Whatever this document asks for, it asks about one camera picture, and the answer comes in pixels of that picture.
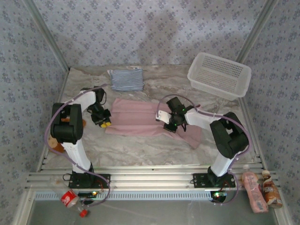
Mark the pink ribbed tank top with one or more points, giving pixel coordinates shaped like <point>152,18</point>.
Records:
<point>136,117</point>

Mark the blue white striped tank top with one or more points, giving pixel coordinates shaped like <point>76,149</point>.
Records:
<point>127,79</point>

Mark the white perforated plastic basket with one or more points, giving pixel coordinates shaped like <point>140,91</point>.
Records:
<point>222,72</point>

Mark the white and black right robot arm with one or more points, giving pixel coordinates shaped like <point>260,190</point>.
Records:
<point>229,138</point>

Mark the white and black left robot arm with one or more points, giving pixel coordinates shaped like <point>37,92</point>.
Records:
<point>77,154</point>

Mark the brown plush toy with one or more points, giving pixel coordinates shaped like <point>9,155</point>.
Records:
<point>55,145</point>

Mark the clear cola bottle red label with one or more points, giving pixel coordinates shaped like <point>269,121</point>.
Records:
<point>68,199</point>

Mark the pink drink bottle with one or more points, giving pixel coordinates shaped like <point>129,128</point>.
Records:
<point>254,192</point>

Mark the brown coffee drink bottle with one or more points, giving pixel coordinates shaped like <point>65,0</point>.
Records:
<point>270,189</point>

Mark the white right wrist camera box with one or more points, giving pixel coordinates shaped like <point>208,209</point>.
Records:
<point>164,116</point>

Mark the aluminium side rail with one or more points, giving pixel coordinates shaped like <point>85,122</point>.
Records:
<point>61,95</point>
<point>245,106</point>

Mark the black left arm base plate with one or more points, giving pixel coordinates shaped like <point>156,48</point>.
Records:
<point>103,181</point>

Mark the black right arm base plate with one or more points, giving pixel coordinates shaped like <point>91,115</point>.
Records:
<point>199,180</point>

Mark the aluminium mounting rail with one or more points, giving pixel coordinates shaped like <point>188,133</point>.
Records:
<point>152,180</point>

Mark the aluminium corner post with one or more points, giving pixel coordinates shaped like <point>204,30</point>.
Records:
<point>255,35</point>
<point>47,35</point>

